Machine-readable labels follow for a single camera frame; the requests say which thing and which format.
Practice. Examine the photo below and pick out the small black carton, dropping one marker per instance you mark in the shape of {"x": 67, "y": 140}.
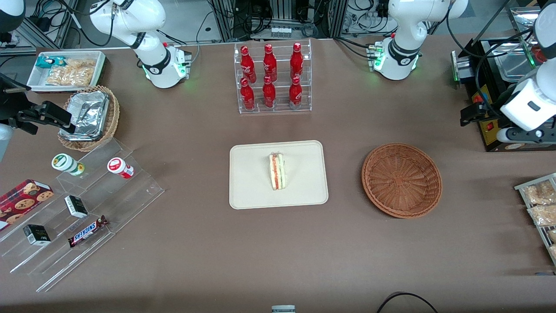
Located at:
{"x": 37, "y": 234}
{"x": 76, "y": 206}

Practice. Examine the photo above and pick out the clear bag of chips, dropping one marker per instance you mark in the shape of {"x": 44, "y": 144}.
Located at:
{"x": 71, "y": 74}

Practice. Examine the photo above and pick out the white rectangular bin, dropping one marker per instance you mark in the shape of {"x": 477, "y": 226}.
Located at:
{"x": 34, "y": 80}

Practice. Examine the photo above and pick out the grey metal tray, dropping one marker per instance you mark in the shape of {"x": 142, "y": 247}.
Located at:
{"x": 521, "y": 188}

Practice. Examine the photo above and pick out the red cola bottle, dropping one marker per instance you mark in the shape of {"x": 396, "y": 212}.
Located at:
{"x": 247, "y": 96}
{"x": 247, "y": 64}
{"x": 295, "y": 94}
{"x": 269, "y": 63}
{"x": 296, "y": 61}
{"x": 269, "y": 94}

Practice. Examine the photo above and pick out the steel warmer pan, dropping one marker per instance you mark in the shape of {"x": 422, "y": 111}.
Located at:
{"x": 510, "y": 61}

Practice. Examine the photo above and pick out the red cookie box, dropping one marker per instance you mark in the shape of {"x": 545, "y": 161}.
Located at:
{"x": 21, "y": 202}

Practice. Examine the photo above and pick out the large brown wicker basket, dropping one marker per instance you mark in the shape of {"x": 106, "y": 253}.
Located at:
{"x": 402, "y": 180}

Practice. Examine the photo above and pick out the white power strip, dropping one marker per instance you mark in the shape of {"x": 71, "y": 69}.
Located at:
{"x": 280, "y": 31}

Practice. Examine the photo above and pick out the black angular mount block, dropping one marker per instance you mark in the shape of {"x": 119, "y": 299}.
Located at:
{"x": 13, "y": 100}

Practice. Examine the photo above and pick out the white bottle red lid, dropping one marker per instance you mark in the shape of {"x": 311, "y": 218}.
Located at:
{"x": 117, "y": 166}

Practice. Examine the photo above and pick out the beige plastic tray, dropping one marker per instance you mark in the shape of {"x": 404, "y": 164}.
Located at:
{"x": 252, "y": 187}

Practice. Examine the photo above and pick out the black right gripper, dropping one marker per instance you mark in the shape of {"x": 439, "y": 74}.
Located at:
{"x": 12, "y": 105}

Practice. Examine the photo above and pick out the clear bag of snacks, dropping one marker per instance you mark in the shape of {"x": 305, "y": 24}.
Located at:
{"x": 541, "y": 193}
{"x": 543, "y": 215}
{"x": 552, "y": 235}
{"x": 553, "y": 252}

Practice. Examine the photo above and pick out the white bottle green lid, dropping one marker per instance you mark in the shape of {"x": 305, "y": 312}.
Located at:
{"x": 65, "y": 163}

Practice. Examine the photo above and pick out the clear acrylic step stand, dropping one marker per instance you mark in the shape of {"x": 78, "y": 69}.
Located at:
{"x": 130, "y": 195}

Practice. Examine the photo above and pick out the aluminium foil container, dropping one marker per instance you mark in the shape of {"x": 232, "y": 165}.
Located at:
{"x": 89, "y": 113}

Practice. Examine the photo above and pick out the black food warmer machine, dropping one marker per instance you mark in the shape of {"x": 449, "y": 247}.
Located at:
{"x": 541, "y": 147}

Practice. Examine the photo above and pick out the teal snack packet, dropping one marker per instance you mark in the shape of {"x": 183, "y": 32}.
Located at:
{"x": 43, "y": 62}

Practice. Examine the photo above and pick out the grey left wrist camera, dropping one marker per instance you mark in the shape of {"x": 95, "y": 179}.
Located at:
{"x": 530, "y": 135}

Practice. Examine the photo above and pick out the triangular sandwich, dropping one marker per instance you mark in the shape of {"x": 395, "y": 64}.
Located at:
{"x": 277, "y": 171}

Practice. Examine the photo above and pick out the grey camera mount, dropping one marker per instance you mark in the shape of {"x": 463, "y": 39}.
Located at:
{"x": 283, "y": 309}

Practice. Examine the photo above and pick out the snickers chocolate bar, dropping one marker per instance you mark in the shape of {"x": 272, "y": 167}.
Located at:
{"x": 87, "y": 231}

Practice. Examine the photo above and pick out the small tan wicker basket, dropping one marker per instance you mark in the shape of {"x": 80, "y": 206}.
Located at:
{"x": 114, "y": 117}

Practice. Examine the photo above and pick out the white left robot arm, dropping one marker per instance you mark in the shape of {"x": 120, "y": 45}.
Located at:
{"x": 404, "y": 26}

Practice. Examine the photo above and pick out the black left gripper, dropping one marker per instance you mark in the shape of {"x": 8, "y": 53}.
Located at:
{"x": 489, "y": 107}

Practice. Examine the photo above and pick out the black equipment rack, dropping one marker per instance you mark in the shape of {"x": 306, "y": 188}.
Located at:
{"x": 282, "y": 8}

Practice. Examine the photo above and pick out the clear acrylic bottle rack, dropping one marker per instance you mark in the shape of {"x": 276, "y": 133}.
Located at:
{"x": 281, "y": 87}

